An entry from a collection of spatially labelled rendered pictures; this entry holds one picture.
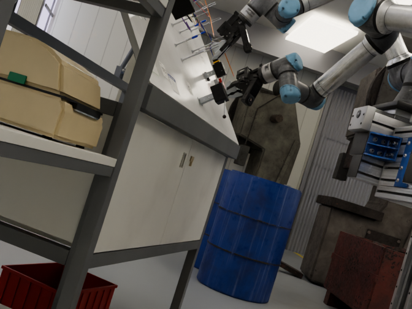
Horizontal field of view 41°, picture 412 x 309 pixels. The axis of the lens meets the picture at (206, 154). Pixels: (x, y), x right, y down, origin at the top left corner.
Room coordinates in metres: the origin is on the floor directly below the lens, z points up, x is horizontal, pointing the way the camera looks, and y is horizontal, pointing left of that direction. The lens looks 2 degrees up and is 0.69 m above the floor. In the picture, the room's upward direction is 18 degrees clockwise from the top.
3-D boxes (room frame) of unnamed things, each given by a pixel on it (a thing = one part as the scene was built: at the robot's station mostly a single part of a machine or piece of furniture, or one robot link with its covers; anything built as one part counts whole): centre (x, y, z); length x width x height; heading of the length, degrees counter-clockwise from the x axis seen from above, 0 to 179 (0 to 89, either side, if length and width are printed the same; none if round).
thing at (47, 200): (2.04, 0.35, 0.60); 1.17 x 0.58 x 0.40; 164
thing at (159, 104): (1.95, 0.05, 0.83); 1.18 x 0.06 x 0.06; 164
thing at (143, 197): (1.70, 0.14, 0.60); 0.55 x 0.02 x 0.39; 164
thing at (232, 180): (4.05, -0.41, 0.40); 1.08 x 0.66 x 0.80; 174
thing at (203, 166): (2.22, -0.01, 0.60); 0.55 x 0.03 x 0.39; 164
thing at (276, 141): (7.49, -0.55, 1.16); 1.21 x 1.04 x 2.31; 96
